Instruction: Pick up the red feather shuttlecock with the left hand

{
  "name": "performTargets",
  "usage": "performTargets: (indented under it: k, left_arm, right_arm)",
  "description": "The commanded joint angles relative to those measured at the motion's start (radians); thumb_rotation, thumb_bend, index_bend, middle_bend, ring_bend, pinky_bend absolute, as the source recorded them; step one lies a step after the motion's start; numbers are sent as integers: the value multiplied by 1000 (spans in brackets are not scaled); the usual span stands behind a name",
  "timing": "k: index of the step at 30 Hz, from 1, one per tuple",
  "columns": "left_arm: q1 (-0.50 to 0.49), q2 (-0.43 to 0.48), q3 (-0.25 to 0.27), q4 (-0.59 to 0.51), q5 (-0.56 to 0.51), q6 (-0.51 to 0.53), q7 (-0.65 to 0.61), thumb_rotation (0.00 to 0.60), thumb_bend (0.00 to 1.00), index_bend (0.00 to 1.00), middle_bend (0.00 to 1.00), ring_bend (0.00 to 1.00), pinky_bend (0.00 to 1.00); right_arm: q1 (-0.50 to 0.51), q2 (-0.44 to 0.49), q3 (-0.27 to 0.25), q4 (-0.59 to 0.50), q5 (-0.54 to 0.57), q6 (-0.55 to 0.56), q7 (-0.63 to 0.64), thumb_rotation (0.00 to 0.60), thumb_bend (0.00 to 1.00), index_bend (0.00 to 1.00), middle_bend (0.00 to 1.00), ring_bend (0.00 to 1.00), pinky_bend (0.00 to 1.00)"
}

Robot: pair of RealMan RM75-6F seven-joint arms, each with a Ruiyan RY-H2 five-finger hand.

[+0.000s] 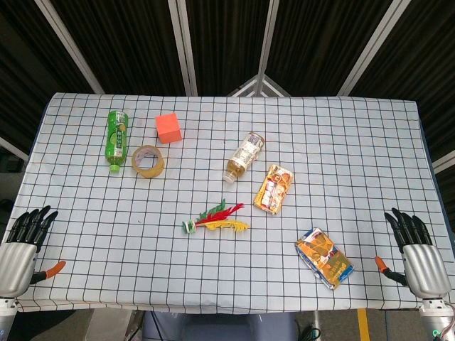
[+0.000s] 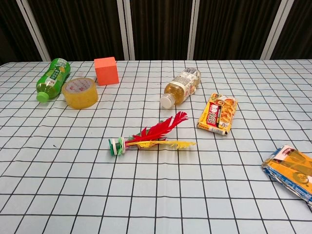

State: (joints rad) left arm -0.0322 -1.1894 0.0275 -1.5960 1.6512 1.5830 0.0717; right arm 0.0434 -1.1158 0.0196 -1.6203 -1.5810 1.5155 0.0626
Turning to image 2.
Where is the yellow curry box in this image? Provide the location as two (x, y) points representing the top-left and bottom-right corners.
(196, 92), (239, 138)

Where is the red yellow small toy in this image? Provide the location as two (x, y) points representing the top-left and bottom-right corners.
(108, 111), (197, 156)

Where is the green tea bottle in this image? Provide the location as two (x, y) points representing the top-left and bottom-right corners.
(36, 58), (72, 103)

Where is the yellow blue snack packet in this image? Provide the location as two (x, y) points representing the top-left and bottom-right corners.
(261, 144), (312, 208)

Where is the checked light blue tablecloth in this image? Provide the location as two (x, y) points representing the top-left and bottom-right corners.
(0, 58), (312, 234)

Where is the yellow packing tape roll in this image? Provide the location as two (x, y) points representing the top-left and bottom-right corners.
(61, 77), (99, 109)

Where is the dark pleated curtain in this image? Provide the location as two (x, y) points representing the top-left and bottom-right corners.
(0, 0), (312, 66)

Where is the amber tea bottle white cap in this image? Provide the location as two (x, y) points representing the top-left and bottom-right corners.
(159, 68), (202, 109)

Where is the orange foam cube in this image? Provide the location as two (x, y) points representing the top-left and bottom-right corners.
(94, 57), (120, 86)

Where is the white partition frame post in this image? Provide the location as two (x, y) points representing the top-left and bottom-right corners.
(261, 0), (291, 60)
(187, 0), (203, 60)
(16, 0), (52, 62)
(116, 0), (136, 61)

